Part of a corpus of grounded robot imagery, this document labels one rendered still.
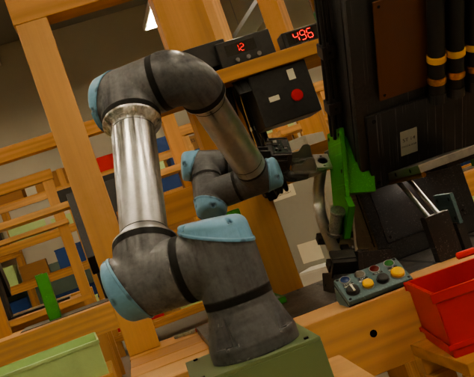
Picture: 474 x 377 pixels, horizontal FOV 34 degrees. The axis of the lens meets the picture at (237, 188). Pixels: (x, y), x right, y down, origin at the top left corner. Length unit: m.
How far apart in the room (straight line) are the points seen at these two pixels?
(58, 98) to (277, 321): 1.15
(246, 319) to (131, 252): 0.22
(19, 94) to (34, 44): 9.82
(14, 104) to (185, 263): 10.85
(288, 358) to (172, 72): 0.60
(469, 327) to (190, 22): 1.24
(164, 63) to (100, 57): 10.64
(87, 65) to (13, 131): 1.50
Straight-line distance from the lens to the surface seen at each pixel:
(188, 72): 1.49
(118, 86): 1.51
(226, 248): 1.22
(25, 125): 11.96
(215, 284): 1.23
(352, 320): 1.63
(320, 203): 2.01
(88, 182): 2.16
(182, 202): 2.25
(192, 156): 1.87
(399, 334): 1.66
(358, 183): 1.88
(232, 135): 1.63
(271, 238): 2.19
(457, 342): 1.42
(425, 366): 1.59
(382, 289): 1.64
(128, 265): 1.28
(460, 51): 1.80
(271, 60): 2.13
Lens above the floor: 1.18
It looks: 1 degrees up
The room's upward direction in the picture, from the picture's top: 19 degrees counter-clockwise
